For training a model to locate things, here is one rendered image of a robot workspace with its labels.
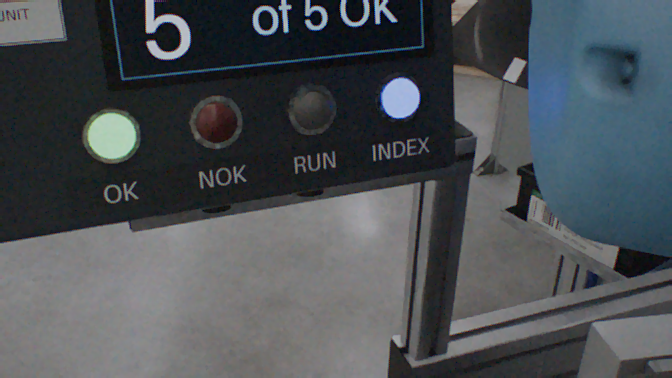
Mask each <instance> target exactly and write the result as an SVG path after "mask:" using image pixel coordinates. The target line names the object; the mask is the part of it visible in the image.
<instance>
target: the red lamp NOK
mask: <svg viewBox="0 0 672 378"><path fill-rule="evenodd" d="M188 126H189V131H190V133H191V135H193V137H194V138H195V139H196V141H197V142H199V144H200V145H202V146H204V147H207V148H212V149H220V148H224V147H227V146H229V145H232V144H233V142H234V141H235V140H236V139H237V138H238V136H239V134H240V132H241V128H242V115H241V112H240V110H239V108H238V106H237V105H236V103H235V102H234V101H233V100H232V99H230V98H228V97H226V96H223V95H209V96H206V97H203V98H201V99H200V100H199V101H197V102H196V103H195V106H194V107H193V109H191V111H190V113H189V118H188Z"/></svg>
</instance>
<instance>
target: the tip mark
mask: <svg viewBox="0 0 672 378"><path fill-rule="evenodd" d="M525 62H527V61H523V60H520V59H518V58H515V60H513V61H512V63H511V65H510V67H509V69H508V71H507V72H506V74H505V76H504V79H505V80H507V81H510V82H512V83H516V81H517V78H518V76H519V74H520V73H521V71H522V69H523V67H524V64H525Z"/></svg>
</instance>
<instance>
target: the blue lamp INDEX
mask: <svg viewBox="0 0 672 378"><path fill-rule="evenodd" d="M421 101H422V92H421V87H420V85H419V83H418V82H417V81H416V80H415V79H414V77H413V76H410V75H408V74H406V73H402V72H396V73H392V74H390V75H388V76H387V78H385V79H383V80H382V82H381V83H380V84H379V86H378V88H377V93H376V107H377V109H378V112H379V113H380V114H381V116H382V118H384V119H385V120H388V121H390V122H394V123H401V122H405V121H408V120H410V119H411V118H413V116H415V115H416V113H417V112H418V110H419V108H420V106H421Z"/></svg>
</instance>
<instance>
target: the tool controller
mask: <svg viewBox="0 0 672 378"><path fill-rule="evenodd" d="M217 10H218V20H220V30H221V40H222V49H223V59H224V69H225V72H216V73H207V74H197V75H187V76H176V77H166V79H157V80H147V81H137V82H127V83H120V81H119V73H118V65H116V59H115V51H114V44H113V37H112V30H111V22H110V14H109V8H108V0H0V243H6V242H11V241H18V240H24V239H31V238H37V237H44V236H50V234H57V233H63V232H70V231H75V230H82V229H88V228H95V227H101V226H108V225H114V224H121V223H127V221H134V220H140V219H146V218H152V217H159V216H165V215H172V214H178V213H185V212H191V211H198V210H201V212H203V213H221V212H225V211H228V210H231V208H232V206H231V204H236V203H242V202H249V201H255V200H262V199H268V198H274V197H280V196H287V194H293V193H296V194H297V196H299V197H316V196H320V194H323V193H324V189H326V188H332V187H338V186H344V185H351V184H357V183H364V181H370V180H377V179H383V178H390V177H396V176H402V175H408V174H415V173H421V172H428V171H434V170H441V168H446V167H449V166H452V165H453V164H455V160H456V138H455V99H454V61H453V22H452V0H217ZM396 72H402V73H406V74H408V75H410V76H413V77H414V79H415V80H416V81H417V82H418V83H419V85H420V87H421V92H422V101H421V106H420V108H419V110H418V112H417V113H416V115H415V116H413V118H411V119H410V120H408V121H405V122H401V123H394V122H390V121H388V120H385V119H384V118H382V116H381V114H380V113H379V112H378V109H377V107H376V93H377V88H378V86H379V84H380V83H381V82H382V80H383V79H385V78H387V76H388V75H390V74H392V73H396ZM307 83H316V84H319V85H322V86H324V87H326V88H327V89H328V91H329V92H330V93H331V95H332V96H333V98H335V100H336V106H337V111H336V117H335V120H333V122H332V124H331V125H330V126H329V127H328V128H327V129H326V131H325V132H323V133H320V134H316V135H304V134H301V133H299V132H297V131H296V129H294V128H292V126H291V125H290V124H289V122H288V119H287V114H286V106H287V101H288V98H289V96H290V95H291V93H292V92H293V91H294V89H296V88H297V87H299V86H301V85H303V84H307ZM209 95H223V96H226V97H228V98H230V99H232V100H233V101H234V102H235V103H236V105H237V106H238V108H239V110H240V112H241V115H242V128H241V132H240V134H239V136H238V138H237V139H236V140H235V141H234V142H233V144H232V145H229V146H227V147H224V148H220V149H212V148H207V147H204V146H202V145H200V144H199V142H197V141H196V139H195V138H194V137H193V135H191V133H190V131H189V126H188V118H189V113H190V111H191V109H193V107H194V106H195V103H196V102H197V101H199V100H200V99H201V98H203V97H206V96H209ZM107 107H115V108H121V109H123V110H125V111H127V112H128V113H131V114H132V115H133V116H134V118H135V119H136V121H137V123H138V125H139V128H140V142H139V146H138V148H137V150H136V152H135V153H134V154H133V155H132V156H131V158H130V159H127V160H125V161H123V162H120V163H105V162H101V161H98V160H96V159H95V158H93V156H92V155H91V154H89V153H88V152H87V150H86V149H85V147H84V145H83V140H82V129H83V125H84V123H85V121H86V120H87V117H88V116H89V115H90V114H92V113H94V112H95V111H97V110H99V109H102V108H107Z"/></svg>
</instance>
